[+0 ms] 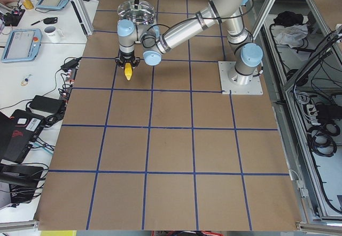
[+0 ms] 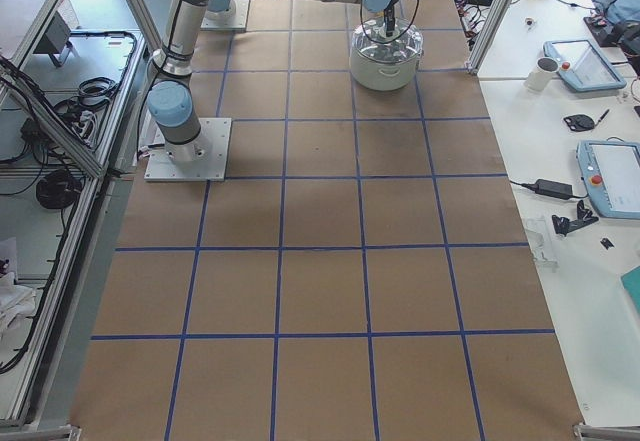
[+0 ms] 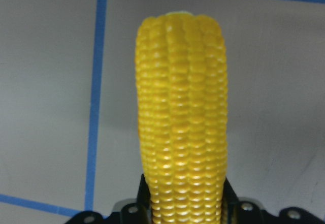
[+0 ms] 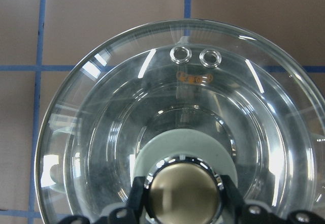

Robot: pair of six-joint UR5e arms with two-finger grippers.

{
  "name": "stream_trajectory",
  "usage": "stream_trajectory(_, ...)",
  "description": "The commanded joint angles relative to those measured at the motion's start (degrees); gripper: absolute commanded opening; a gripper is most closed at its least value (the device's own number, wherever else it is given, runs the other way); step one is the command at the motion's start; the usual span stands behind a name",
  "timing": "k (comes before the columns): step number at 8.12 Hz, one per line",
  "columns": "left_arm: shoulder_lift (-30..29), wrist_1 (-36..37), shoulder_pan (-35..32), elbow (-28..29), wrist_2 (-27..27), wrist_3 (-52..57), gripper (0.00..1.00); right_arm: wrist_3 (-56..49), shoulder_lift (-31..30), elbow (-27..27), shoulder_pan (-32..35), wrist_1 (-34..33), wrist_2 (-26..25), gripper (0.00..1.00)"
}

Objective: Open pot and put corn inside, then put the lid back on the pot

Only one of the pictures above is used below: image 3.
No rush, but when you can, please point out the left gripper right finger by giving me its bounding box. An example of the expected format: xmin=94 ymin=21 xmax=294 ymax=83
xmin=222 ymin=179 xmax=324 ymax=224

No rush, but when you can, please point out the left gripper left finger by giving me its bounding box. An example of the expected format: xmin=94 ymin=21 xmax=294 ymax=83
xmin=65 ymin=174 xmax=152 ymax=224

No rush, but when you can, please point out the yellow corn cob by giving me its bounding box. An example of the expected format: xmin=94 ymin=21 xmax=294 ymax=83
xmin=135 ymin=12 xmax=228 ymax=223

